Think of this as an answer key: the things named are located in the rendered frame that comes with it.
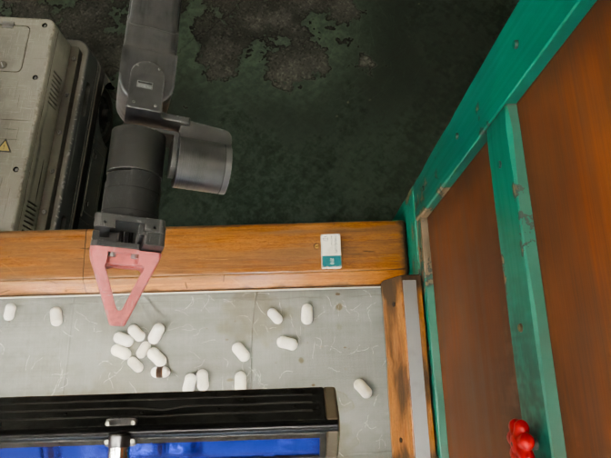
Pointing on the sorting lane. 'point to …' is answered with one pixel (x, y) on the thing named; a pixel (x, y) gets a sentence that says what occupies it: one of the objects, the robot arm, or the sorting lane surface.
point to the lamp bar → (175, 423)
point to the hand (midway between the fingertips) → (117, 317)
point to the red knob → (521, 440)
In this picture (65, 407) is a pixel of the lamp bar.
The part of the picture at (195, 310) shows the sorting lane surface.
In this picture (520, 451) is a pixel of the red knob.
